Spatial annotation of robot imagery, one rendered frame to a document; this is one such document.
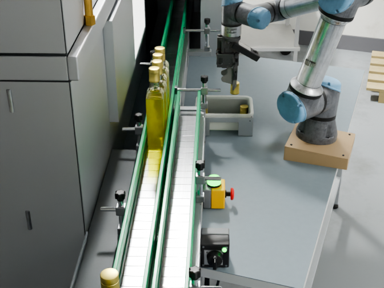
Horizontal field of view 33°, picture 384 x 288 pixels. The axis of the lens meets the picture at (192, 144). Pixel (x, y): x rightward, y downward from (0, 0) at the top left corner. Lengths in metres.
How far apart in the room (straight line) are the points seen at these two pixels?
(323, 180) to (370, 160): 1.69
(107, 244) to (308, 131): 0.95
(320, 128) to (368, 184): 1.38
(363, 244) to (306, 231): 1.26
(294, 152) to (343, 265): 0.91
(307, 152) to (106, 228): 0.85
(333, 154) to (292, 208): 0.32
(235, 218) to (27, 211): 0.66
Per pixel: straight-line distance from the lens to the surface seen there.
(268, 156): 2.39
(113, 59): 2.04
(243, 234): 2.00
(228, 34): 2.42
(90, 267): 1.70
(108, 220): 1.85
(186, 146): 2.18
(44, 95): 1.60
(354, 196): 3.61
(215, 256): 1.81
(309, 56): 2.18
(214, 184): 2.06
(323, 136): 2.39
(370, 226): 3.40
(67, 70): 1.56
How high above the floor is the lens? 1.96
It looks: 29 degrees down
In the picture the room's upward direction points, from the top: straight up
